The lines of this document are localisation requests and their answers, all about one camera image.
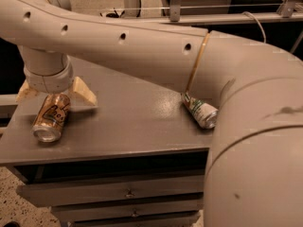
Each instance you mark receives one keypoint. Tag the white green 7UP can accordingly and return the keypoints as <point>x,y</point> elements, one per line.
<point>204,114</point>

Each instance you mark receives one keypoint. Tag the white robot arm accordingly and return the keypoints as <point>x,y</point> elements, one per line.
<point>254,171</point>

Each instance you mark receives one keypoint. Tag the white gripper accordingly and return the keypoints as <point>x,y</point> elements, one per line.
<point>50,78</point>

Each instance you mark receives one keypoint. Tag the grey drawer cabinet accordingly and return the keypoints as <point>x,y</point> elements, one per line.
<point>137,159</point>

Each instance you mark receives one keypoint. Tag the orange soda can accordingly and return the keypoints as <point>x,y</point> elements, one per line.
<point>50,120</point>

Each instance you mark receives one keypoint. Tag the grey metal railing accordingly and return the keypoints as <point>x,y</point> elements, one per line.
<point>195,12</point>

